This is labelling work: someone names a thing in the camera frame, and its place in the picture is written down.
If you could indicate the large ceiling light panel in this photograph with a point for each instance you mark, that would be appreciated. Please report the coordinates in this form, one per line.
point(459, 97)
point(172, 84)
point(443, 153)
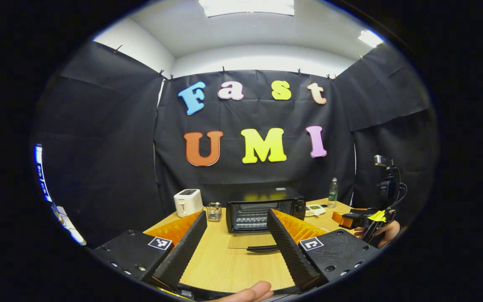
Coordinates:
point(245, 6)

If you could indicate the small ceiling light panel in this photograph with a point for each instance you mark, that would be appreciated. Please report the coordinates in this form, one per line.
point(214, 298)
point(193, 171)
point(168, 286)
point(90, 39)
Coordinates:
point(370, 38)

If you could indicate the small clear glass holder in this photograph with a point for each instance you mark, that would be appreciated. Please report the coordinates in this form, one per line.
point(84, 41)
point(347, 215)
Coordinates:
point(214, 212)

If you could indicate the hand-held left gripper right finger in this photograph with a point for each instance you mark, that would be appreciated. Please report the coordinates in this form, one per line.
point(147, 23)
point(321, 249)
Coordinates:
point(289, 251)

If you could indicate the clear plastic water bottle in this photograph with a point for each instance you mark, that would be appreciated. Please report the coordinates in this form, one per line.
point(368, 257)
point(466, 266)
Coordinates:
point(333, 195)

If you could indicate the black electric oven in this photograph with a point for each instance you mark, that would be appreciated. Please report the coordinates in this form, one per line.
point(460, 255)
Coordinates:
point(262, 199)

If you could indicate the black backdrop cloth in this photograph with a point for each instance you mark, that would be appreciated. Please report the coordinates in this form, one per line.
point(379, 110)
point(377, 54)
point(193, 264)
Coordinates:
point(99, 147)

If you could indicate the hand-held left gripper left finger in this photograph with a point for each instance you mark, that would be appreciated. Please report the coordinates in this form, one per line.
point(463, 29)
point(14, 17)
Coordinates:
point(183, 251)

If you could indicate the white toaster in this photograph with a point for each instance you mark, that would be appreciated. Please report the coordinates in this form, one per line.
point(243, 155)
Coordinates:
point(188, 203)

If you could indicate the white divided condiment dish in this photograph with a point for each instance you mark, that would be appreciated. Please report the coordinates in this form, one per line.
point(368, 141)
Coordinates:
point(315, 209)

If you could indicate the lit computer screen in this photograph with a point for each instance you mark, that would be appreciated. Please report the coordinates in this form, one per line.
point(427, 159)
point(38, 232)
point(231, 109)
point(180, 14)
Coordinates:
point(40, 172)

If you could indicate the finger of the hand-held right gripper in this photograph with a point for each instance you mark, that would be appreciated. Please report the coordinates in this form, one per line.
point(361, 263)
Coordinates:
point(354, 219)

